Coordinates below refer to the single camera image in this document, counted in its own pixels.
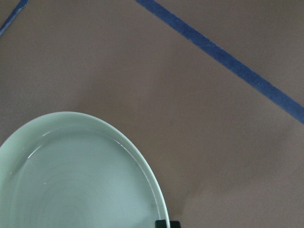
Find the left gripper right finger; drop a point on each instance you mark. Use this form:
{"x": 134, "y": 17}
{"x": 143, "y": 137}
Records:
{"x": 174, "y": 224}

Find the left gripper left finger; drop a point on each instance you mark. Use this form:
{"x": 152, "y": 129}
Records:
{"x": 160, "y": 224}

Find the light green plate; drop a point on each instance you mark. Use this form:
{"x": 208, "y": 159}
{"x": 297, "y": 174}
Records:
{"x": 73, "y": 170}

